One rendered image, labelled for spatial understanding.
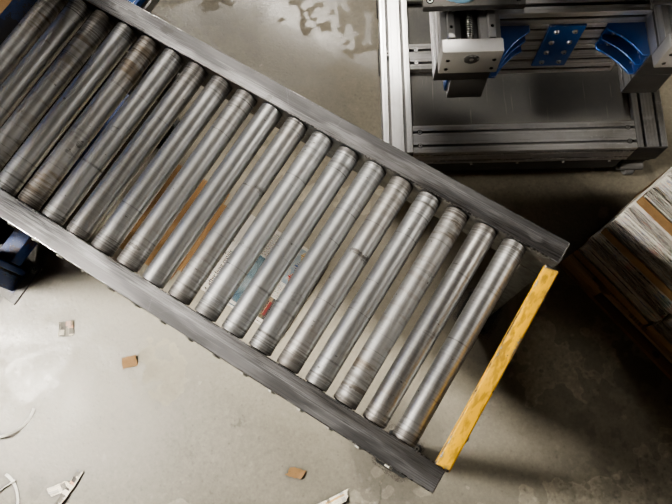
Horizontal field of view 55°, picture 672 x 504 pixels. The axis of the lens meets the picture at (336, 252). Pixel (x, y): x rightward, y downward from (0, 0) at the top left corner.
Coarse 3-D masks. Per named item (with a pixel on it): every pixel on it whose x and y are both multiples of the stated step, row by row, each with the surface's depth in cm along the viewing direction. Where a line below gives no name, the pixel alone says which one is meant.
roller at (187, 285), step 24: (288, 120) 137; (288, 144) 136; (264, 168) 134; (240, 192) 133; (264, 192) 135; (240, 216) 132; (216, 240) 130; (192, 264) 129; (216, 264) 132; (192, 288) 129
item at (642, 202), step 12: (648, 204) 146; (660, 216) 146; (600, 228) 194; (612, 240) 169; (576, 252) 192; (624, 252) 169; (588, 264) 191; (636, 264) 168; (600, 276) 190; (648, 276) 167; (612, 288) 189; (660, 288) 166; (624, 300) 187; (636, 312) 186; (648, 324) 188; (660, 336) 184
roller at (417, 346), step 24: (480, 240) 129; (456, 264) 128; (456, 288) 126; (432, 312) 125; (408, 336) 126; (432, 336) 125; (408, 360) 123; (384, 384) 123; (408, 384) 123; (384, 408) 121
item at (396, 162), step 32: (96, 0) 146; (160, 32) 143; (224, 64) 141; (256, 96) 139; (288, 96) 138; (320, 128) 136; (352, 128) 136; (384, 160) 134; (416, 160) 133; (416, 192) 136; (448, 192) 131; (512, 224) 129; (544, 256) 128
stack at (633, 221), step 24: (648, 192) 144; (624, 216) 157; (648, 216) 150; (600, 240) 177; (624, 240) 165; (648, 240) 156; (576, 264) 197; (600, 264) 185; (624, 264) 175; (648, 264) 163; (600, 288) 194; (624, 288) 183; (648, 288) 173; (624, 312) 192; (648, 312) 181; (648, 336) 190
